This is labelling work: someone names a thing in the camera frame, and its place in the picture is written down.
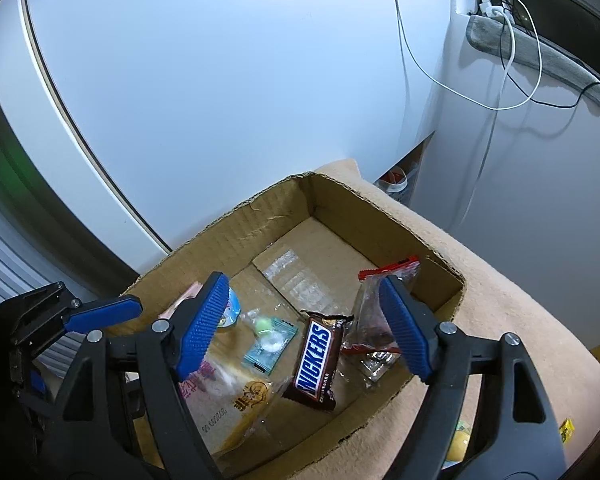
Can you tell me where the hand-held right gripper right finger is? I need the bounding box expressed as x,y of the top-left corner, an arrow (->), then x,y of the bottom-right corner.
377,274 -> 559,480

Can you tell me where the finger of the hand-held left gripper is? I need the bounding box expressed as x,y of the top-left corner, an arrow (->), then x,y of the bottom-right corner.
29,369 -> 48,403
60,295 -> 144,335

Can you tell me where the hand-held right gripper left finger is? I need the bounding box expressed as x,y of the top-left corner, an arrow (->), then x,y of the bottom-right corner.
45,271 -> 231,480

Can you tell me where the clear red-edged snack packet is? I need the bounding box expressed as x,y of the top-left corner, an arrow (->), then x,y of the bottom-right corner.
341,256 -> 422,388

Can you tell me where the pink white snack packet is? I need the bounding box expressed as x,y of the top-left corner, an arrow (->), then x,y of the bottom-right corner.
160,281 -> 204,320

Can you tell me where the clear green ball candy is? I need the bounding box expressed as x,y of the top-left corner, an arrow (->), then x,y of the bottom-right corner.
240,310 -> 277,339

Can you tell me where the green candy packet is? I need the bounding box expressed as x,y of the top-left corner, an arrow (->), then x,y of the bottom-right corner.
243,317 -> 300,375

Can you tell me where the clear sandwich bread packet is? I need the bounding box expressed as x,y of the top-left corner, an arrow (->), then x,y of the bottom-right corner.
177,347 -> 292,467

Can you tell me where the brown chocolate bar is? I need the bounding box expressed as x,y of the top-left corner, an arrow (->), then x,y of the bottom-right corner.
282,310 -> 355,412

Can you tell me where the cardboard box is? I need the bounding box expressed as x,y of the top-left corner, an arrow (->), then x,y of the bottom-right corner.
112,172 -> 467,480

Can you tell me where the yellow jelly cup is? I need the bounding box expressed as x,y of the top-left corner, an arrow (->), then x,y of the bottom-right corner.
444,422 -> 474,464

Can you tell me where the red white object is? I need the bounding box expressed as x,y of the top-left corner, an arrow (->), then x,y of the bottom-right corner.
379,166 -> 412,202

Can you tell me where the grey windowsill mat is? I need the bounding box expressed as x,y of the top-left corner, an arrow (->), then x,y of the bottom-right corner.
464,12 -> 600,122

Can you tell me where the black cable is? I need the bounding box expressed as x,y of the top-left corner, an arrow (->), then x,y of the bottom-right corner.
500,0 -> 600,109

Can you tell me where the long white cable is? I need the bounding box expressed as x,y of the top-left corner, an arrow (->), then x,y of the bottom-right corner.
387,0 -> 546,111

